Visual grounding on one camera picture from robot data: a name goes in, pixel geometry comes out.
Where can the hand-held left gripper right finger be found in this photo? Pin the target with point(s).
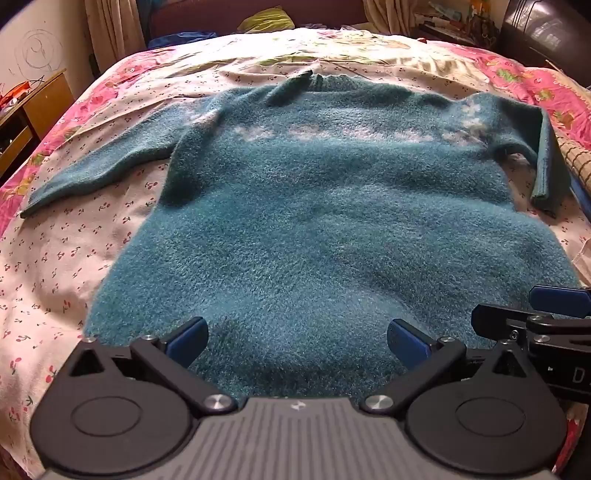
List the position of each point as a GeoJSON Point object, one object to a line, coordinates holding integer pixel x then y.
{"type": "Point", "coordinates": [406, 341]}

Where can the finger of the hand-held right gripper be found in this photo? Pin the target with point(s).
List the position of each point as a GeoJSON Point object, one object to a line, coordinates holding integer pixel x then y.
{"type": "Point", "coordinates": [494, 321]}
{"type": "Point", "coordinates": [563, 302]}

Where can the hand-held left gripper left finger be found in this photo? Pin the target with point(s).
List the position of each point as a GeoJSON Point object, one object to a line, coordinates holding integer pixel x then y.
{"type": "Point", "coordinates": [189, 339]}

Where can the teal fuzzy knit sweater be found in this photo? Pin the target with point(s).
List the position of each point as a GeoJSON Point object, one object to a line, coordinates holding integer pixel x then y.
{"type": "Point", "coordinates": [300, 221]}

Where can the blue flat mat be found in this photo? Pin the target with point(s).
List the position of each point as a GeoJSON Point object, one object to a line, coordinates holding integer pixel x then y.
{"type": "Point", "coordinates": [582, 198]}

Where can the floral cherry print quilt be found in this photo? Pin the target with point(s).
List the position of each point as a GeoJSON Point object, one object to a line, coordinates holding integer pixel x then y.
{"type": "Point", "coordinates": [69, 286]}

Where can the beige checked cloth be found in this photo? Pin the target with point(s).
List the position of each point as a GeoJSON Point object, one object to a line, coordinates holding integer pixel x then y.
{"type": "Point", "coordinates": [577, 161]}

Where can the dark glossy cabinet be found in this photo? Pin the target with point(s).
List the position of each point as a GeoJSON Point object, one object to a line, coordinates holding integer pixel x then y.
{"type": "Point", "coordinates": [545, 32]}

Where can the wooden nightstand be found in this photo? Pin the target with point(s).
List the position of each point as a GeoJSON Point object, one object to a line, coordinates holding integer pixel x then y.
{"type": "Point", "coordinates": [46, 106]}

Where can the blue crumpled cloth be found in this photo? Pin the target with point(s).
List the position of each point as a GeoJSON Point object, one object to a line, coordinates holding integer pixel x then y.
{"type": "Point", "coordinates": [184, 40]}

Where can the orange plastic item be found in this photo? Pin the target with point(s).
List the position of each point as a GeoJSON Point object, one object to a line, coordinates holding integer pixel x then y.
{"type": "Point", "coordinates": [16, 94]}

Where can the cluttered side shelf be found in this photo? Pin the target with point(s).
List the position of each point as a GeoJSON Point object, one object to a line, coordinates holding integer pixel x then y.
{"type": "Point", "coordinates": [457, 21]}

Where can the beige curtain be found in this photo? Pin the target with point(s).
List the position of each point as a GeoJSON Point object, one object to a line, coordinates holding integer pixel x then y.
{"type": "Point", "coordinates": [120, 32]}
{"type": "Point", "coordinates": [388, 14]}

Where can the maroon bed headboard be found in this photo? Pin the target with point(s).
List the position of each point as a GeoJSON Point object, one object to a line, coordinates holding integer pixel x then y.
{"type": "Point", "coordinates": [207, 14]}

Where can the lime green cloth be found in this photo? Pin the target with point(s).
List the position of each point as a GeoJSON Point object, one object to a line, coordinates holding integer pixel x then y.
{"type": "Point", "coordinates": [268, 22]}

